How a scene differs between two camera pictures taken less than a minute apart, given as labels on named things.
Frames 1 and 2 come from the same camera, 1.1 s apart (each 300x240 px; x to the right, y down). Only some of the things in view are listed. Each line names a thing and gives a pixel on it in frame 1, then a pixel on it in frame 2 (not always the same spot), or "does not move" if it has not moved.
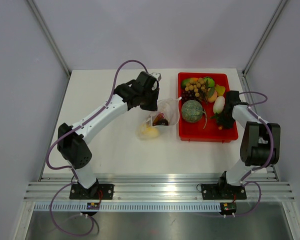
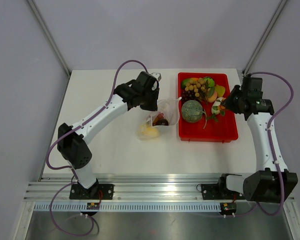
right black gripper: [228, 125] to [227, 102]
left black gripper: [152, 107] does not move
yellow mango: [150, 132] does not move
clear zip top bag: [167, 115] does not move
